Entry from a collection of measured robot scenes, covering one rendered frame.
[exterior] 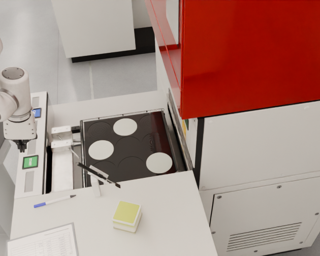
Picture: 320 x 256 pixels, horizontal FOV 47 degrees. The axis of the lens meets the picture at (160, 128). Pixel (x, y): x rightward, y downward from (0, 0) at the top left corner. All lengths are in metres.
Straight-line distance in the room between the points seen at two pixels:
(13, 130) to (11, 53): 2.58
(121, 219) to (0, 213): 1.01
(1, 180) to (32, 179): 0.49
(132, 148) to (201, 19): 0.72
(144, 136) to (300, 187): 0.68
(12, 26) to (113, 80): 1.44
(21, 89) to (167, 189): 0.57
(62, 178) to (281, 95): 0.85
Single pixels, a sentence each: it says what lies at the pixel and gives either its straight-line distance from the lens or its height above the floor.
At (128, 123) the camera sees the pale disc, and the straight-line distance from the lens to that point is 1.58.
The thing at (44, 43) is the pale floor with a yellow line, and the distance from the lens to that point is 3.86.
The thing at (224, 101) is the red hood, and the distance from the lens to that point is 1.11.
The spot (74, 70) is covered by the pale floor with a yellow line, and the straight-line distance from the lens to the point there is 3.42.
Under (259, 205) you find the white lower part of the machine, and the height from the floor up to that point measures 0.63.
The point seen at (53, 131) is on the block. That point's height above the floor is 0.91.
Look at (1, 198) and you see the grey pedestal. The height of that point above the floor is 0.53.
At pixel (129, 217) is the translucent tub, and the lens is 1.15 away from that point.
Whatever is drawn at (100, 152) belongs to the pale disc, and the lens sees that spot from 1.49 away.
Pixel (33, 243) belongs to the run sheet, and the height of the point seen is 0.97.
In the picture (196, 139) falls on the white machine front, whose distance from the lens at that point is 1.20.
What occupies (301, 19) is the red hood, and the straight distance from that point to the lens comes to 1.03.
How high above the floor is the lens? 2.03
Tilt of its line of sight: 47 degrees down
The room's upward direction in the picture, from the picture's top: 2 degrees counter-clockwise
